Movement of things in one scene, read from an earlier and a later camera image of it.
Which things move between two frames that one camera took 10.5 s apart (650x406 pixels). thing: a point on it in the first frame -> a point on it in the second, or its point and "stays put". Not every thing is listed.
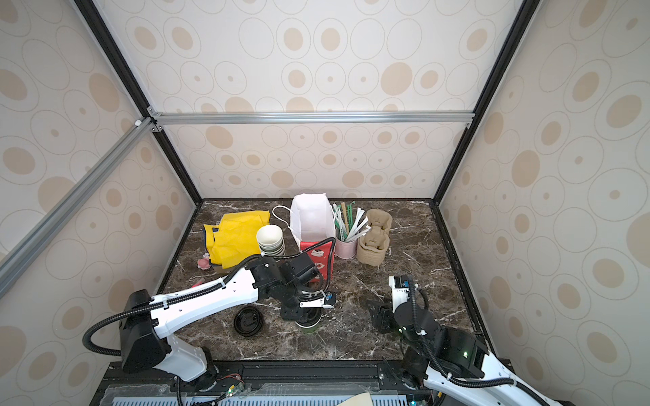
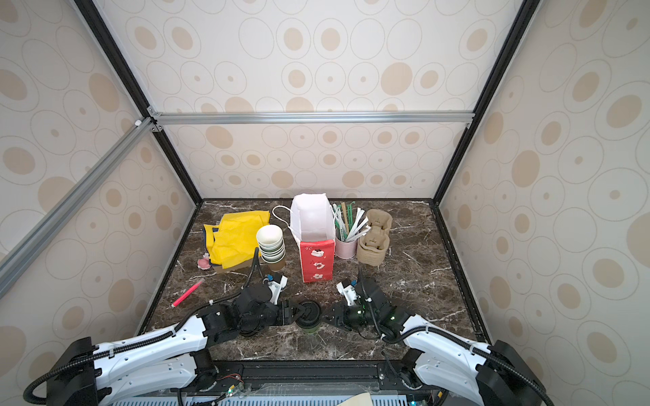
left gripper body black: x=292 y=296 -> x=273 y=315
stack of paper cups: x=270 y=239 stays put
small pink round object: x=203 y=263 stays put
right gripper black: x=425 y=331 -> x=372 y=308
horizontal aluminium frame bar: x=156 y=117 stays put
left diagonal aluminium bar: x=24 y=251 stays put
